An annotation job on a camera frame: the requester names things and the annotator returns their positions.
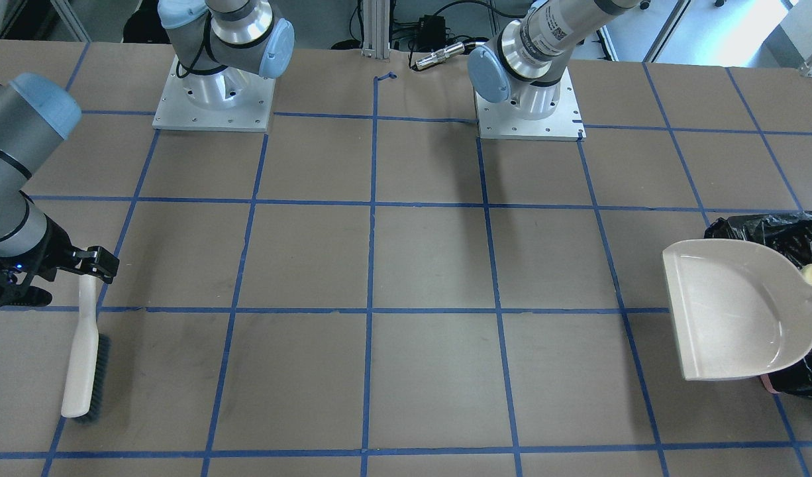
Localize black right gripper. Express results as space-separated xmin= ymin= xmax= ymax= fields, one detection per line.
xmin=0 ymin=218 xmax=121 ymax=307

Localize white hand brush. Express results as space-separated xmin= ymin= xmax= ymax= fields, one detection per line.
xmin=60 ymin=275 xmax=111 ymax=425

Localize beige dustpan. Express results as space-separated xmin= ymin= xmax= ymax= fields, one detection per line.
xmin=662 ymin=239 xmax=802 ymax=381

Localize black trash bag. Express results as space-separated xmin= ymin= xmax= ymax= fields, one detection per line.
xmin=703 ymin=211 xmax=812 ymax=399

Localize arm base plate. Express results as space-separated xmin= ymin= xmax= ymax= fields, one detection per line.
xmin=474 ymin=69 xmax=587 ymax=142
xmin=152 ymin=57 xmax=276 ymax=133

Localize aluminium frame post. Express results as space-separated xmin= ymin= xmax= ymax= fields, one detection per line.
xmin=360 ymin=0 xmax=393 ymax=61

